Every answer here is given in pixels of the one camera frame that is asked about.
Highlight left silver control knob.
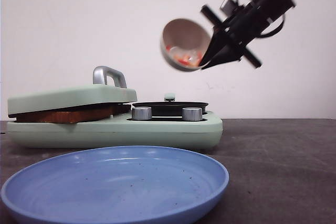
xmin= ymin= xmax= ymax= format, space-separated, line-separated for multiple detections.
xmin=132 ymin=106 xmax=152 ymax=121

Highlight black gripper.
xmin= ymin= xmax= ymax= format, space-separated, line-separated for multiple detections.
xmin=199 ymin=0 xmax=295 ymax=70

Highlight red shrimp pieces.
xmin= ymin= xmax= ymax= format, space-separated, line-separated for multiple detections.
xmin=166 ymin=45 xmax=203 ymax=68

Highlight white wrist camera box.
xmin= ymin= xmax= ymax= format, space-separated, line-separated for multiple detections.
xmin=219 ymin=0 xmax=239 ymax=16

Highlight breakfast maker hinged lid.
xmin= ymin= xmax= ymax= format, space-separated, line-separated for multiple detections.
xmin=7 ymin=66 xmax=138 ymax=118

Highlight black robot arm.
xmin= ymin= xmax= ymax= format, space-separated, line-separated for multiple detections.
xmin=198 ymin=0 xmax=295 ymax=69

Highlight silver control knob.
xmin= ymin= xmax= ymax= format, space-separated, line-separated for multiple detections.
xmin=182 ymin=107 xmax=203 ymax=122
xmin=132 ymin=106 xmax=152 ymax=121

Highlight toast bread slice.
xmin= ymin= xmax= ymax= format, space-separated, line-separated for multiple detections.
xmin=16 ymin=106 xmax=118 ymax=124
xmin=111 ymin=104 xmax=131 ymax=115

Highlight black round frying pan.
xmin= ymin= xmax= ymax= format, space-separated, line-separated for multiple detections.
xmin=132 ymin=94 xmax=208 ymax=116

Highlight beige ribbed bowl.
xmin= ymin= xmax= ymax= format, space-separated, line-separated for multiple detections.
xmin=160 ymin=18 xmax=211 ymax=72

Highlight blue round plate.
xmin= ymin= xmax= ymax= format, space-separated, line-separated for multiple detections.
xmin=1 ymin=146 xmax=229 ymax=223

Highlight right silver control knob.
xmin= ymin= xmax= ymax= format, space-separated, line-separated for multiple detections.
xmin=182 ymin=107 xmax=203 ymax=122

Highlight mint green breakfast maker base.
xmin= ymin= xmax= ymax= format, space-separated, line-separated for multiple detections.
xmin=7 ymin=112 xmax=223 ymax=150

